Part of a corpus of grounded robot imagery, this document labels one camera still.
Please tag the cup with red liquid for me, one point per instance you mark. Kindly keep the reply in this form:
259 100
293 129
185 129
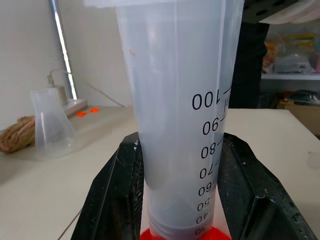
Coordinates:
220 233

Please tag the bystander in black clothes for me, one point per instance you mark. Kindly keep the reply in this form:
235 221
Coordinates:
250 67

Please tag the brown cardboard box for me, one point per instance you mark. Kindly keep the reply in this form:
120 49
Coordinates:
303 115

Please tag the shiny metal pole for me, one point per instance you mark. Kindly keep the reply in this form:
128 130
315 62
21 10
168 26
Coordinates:
62 50

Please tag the translucent plastic measuring cylinder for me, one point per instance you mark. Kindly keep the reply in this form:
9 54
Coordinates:
172 105

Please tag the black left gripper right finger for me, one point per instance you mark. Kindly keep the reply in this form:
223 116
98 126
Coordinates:
252 195

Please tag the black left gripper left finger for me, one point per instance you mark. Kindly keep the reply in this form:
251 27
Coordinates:
112 190

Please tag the white shelf with clutter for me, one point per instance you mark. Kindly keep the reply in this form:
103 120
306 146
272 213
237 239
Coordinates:
290 57

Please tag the small orange plastic piece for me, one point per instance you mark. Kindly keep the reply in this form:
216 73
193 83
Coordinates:
94 110
81 114

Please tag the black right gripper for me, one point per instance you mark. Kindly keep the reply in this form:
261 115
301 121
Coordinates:
267 8

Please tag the translucent plastic conical flask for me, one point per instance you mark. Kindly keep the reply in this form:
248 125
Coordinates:
51 130

